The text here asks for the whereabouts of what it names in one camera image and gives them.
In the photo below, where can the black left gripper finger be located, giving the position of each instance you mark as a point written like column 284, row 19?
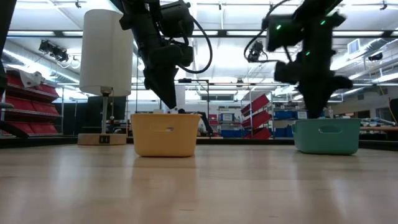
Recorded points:
column 154, row 81
column 171, row 90

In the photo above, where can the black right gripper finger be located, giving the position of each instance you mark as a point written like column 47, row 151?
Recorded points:
column 323, row 93
column 287, row 72

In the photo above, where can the teal plastic bin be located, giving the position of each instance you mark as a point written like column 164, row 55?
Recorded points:
column 326, row 137

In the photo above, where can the yellow plastic bin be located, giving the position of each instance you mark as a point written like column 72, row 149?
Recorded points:
column 164, row 140

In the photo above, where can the black background robot arm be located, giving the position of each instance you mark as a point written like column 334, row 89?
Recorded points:
column 206, row 121

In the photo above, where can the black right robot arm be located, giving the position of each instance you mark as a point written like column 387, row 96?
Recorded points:
column 317, row 9

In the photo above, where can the white cylindrical tank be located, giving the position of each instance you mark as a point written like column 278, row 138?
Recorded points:
column 182, row 96

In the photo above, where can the white ceiling vent box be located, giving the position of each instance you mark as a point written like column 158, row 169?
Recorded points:
column 354, row 46

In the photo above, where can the blue bin shelf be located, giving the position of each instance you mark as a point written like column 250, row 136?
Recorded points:
column 281, row 115

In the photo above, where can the white shade wooden base lamp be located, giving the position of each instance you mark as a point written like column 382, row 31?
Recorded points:
column 105, row 62

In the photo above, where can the tilted red bin rack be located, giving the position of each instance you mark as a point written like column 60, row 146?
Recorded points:
column 256, row 119

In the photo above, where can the black ceiling dome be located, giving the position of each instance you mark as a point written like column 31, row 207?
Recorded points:
column 376, row 56

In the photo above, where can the grey rolled tube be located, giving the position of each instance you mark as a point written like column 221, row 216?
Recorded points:
column 377, row 121

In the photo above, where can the blue framed sign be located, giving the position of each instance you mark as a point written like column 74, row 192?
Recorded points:
column 227, row 117

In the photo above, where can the wooden background table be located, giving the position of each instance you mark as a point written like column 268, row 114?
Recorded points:
column 382, row 128

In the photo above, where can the black monitor screen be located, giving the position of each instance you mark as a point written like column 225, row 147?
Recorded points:
column 93, row 115

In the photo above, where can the blue storage bin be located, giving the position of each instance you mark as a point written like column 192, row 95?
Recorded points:
column 233, row 133

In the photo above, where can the red bin shelving rack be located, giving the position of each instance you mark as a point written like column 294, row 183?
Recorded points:
column 43, row 109

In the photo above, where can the black chair armrest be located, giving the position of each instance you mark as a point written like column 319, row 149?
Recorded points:
column 4, row 106

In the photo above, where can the black background station frame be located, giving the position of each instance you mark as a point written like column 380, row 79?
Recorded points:
column 186, row 80

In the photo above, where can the black ceiling camera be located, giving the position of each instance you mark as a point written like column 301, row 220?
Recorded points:
column 57, row 53
column 255, row 51

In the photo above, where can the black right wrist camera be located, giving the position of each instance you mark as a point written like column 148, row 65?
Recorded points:
column 283, row 32

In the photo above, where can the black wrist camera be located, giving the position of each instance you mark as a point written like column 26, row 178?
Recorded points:
column 283, row 32
column 175, row 18

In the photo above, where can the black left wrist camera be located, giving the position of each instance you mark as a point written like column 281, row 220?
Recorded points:
column 175, row 18

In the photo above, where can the black aluminium table frame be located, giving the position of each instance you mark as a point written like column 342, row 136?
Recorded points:
column 248, row 141

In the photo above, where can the silver air duct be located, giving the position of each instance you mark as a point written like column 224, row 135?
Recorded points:
column 28, row 59

